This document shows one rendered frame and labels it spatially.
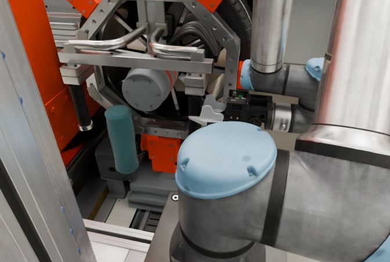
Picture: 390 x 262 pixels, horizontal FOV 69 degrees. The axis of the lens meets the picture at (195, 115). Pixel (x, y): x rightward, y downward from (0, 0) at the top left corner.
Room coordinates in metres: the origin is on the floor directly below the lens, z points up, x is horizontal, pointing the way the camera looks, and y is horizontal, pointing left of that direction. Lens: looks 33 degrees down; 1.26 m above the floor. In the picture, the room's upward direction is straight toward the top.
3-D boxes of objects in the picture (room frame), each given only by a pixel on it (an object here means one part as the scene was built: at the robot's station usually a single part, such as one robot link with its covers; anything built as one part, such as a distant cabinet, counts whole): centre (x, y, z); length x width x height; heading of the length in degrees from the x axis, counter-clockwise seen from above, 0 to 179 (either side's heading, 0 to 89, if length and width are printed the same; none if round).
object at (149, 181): (1.08, 0.09, 0.32); 0.40 x 0.30 x 0.28; 80
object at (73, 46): (0.81, 0.24, 1.03); 0.19 x 0.18 x 0.11; 170
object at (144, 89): (0.84, 0.14, 0.85); 0.21 x 0.14 x 0.14; 170
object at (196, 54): (0.77, 0.05, 1.03); 0.19 x 0.18 x 0.11; 170
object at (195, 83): (0.68, -0.01, 0.93); 0.09 x 0.05 x 0.05; 170
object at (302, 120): (0.60, -0.29, 0.85); 0.11 x 0.08 x 0.09; 80
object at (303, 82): (0.60, -0.28, 0.95); 0.11 x 0.08 x 0.11; 71
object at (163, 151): (0.95, 0.12, 0.48); 0.16 x 0.12 x 0.17; 170
